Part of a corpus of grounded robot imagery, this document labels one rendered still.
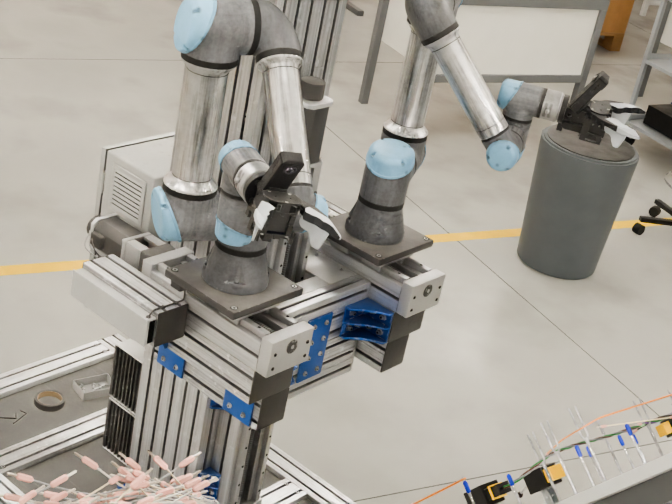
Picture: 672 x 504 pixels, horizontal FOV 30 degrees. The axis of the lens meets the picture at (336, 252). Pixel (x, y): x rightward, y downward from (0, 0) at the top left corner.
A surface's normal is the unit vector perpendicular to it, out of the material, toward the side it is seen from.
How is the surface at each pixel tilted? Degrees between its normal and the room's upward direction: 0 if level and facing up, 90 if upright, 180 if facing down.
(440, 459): 0
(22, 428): 0
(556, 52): 90
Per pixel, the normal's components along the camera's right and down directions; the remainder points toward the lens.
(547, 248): -0.49, 0.37
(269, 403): 0.74, 0.42
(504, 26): 0.47, 0.47
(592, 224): 0.26, 0.53
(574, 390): 0.18, -0.88
